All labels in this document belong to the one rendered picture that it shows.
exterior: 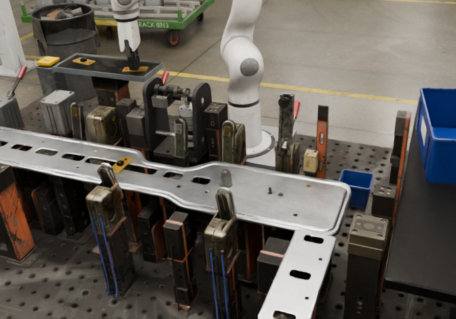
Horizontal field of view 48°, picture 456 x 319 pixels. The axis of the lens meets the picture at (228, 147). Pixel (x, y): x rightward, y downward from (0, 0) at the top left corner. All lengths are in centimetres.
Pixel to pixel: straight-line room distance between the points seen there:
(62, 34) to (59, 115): 248
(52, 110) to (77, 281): 56
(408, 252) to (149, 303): 74
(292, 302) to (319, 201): 35
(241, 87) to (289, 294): 90
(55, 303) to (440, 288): 104
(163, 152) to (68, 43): 270
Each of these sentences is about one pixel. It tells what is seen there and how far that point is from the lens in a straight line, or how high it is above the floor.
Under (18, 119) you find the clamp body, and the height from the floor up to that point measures 98.
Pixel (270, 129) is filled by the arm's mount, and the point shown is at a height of 80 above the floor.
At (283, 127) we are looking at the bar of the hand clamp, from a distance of 144.
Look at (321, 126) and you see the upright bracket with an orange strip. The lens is 141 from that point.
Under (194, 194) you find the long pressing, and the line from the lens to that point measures 140.
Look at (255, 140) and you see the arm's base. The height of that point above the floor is 83.
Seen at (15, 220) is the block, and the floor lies 85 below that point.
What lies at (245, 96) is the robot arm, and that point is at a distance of 185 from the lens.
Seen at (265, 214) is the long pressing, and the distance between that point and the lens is 131.
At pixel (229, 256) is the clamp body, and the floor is 96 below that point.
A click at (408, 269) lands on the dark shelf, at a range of 116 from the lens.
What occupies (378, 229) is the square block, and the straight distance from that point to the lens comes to 120.
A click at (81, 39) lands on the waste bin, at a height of 54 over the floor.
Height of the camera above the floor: 182
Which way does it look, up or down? 31 degrees down
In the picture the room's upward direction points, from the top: 4 degrees counter-clockwise
